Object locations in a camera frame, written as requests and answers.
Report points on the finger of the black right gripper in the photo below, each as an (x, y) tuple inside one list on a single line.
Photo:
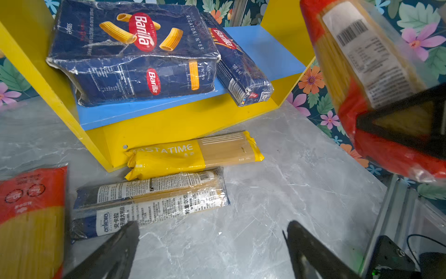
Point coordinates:
[(418, 122)]

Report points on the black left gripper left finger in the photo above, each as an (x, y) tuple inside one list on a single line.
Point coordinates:
[(113, 259)]

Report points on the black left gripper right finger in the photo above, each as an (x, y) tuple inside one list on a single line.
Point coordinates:
[(310, 258)]

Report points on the red spaghetti bag white label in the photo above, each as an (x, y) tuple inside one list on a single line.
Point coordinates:
[(373, 54)]

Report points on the blue Barilla spaghetti box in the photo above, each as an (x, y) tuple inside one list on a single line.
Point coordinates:
[(236, 71)]

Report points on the blue Barilla rigatoni box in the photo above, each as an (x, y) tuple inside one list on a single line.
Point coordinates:
[(120, 52)]

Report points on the yellow Pastatime bag near shelf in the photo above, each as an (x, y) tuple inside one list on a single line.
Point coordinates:
[(192, 156)]

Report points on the yellow pink blue shelf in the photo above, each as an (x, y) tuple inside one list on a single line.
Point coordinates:
[(49, 124)]

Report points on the blue Ankara spaghetti bag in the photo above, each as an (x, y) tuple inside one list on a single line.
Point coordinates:
[(103, 210)]

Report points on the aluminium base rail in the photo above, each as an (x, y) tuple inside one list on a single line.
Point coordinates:
[(409, 237)]

